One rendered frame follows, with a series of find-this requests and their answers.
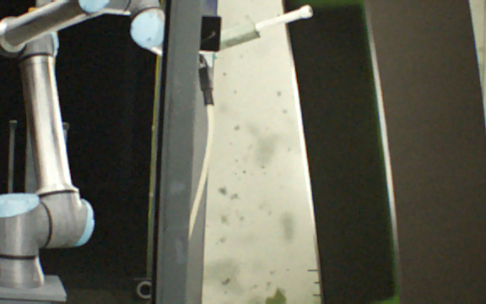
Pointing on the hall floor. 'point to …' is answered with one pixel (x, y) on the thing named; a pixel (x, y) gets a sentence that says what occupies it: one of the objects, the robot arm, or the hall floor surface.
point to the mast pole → (178, 151)
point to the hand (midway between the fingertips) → (205, 56)
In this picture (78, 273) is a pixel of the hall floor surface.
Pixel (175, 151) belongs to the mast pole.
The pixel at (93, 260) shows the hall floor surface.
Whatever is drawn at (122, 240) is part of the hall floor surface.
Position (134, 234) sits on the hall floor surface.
